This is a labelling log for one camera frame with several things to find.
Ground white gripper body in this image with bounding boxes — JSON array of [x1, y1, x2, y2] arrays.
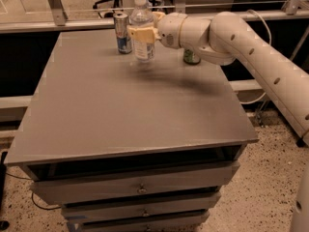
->
[[157, 13, 187, 49]]

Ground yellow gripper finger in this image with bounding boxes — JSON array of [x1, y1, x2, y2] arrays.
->
[[127, 25, 160, 44], [153, 12, 165, 26]]

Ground clear blue-label plastic bottle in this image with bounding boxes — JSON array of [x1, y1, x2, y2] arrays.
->
[[129, 0, 155, 62]]

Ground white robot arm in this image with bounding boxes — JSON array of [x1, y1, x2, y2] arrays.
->
[[127, 12, 309, 145]]

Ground silver blue redbull can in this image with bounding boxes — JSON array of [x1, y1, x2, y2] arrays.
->
[[113, 12, 132, 54]]

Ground green soda can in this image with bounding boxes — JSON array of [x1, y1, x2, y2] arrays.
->
[[183, 49, 201, 65]]

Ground grey drawer cabinet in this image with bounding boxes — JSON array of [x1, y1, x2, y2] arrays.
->
[[4, 25, 260, 232]]

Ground top grey drawer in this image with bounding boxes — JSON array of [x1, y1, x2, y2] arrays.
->
[[31, 160, 239, 205]]

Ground grey drawer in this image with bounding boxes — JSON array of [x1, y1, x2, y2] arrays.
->
[[31, 160, 239, 205], [62, 189, 221, 222], [68, 210, 210, 232]]

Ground middle grey drawer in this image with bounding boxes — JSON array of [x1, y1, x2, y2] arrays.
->
[[62, 189, 221, 222]]

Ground bottom grey drawer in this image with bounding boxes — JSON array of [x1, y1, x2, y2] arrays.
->
[[68, 210, 210, 232]]

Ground white cable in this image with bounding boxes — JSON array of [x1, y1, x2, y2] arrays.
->
[[240, 9, 273, 105]]

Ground metal railing frame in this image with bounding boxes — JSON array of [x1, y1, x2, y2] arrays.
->
[[0, 0, 309, 33]]

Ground black floor cable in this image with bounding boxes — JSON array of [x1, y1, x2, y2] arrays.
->
[[5, 172, 62, 211]]

